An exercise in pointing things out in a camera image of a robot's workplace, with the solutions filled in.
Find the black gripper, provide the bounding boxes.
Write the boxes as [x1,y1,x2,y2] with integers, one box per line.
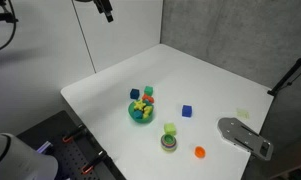
[92,0,115,24]

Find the light green building block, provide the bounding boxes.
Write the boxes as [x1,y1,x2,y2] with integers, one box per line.
[163,122,177,136]

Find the dark blue building block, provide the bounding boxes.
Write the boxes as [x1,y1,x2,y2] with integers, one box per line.
[129,88,141,100]

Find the teal green building block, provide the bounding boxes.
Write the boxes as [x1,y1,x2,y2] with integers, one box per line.
[143,85,154,97]

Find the orange red building block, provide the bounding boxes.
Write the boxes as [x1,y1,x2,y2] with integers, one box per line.
[141,93,155,104]

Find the small teal toy block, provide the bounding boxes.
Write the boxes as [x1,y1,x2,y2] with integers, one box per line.
[133,110,144,120]

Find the bright blue building block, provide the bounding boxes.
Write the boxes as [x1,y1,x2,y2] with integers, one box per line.
[181,104,193,118]

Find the yellow star toy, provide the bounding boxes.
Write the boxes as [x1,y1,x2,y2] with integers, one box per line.
[133,99,148,112]

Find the yellow toy pieces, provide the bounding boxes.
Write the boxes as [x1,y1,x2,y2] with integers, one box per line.
[142,105,154,119]

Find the green plastic bowl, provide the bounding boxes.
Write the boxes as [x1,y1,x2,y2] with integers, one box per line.
[128,99,155,124]

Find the black clamp orange tips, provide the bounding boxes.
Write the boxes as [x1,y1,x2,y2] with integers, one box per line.
[80,150,108,175]
[62,123,88,144]

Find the rainbow stacking cups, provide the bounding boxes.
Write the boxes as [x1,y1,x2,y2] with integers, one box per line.
[160,133,178,153]

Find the black perforated breadboard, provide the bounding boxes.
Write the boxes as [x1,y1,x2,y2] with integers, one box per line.
[15,109,128,180]

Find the small shiny metal part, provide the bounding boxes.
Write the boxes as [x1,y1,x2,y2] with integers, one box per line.
[36,140,54,155]

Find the small orange cup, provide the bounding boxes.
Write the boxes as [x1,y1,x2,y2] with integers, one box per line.
[194,145,207,159]

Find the grey metal mounting plate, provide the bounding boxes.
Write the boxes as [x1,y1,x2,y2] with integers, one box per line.
[217,117,275,162]

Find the black stand pole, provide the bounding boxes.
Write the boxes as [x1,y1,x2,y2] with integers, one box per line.
[267,47,301,98]

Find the black looped cable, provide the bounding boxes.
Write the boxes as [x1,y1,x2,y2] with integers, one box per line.
[0,0,18,55]

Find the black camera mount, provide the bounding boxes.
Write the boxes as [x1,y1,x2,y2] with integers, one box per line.
[0,0,20,24]

